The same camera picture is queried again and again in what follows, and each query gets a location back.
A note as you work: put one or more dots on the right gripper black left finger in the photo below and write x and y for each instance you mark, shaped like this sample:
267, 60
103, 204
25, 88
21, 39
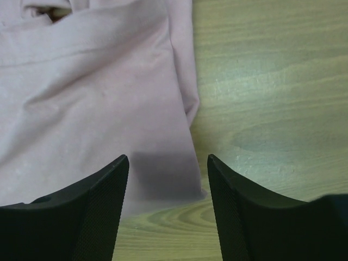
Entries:
78, 222

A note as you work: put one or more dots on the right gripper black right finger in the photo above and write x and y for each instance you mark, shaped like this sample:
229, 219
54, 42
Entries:
255, 223

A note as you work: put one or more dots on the dusty pink mario t-shirt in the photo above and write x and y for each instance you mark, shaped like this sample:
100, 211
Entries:
83, 82

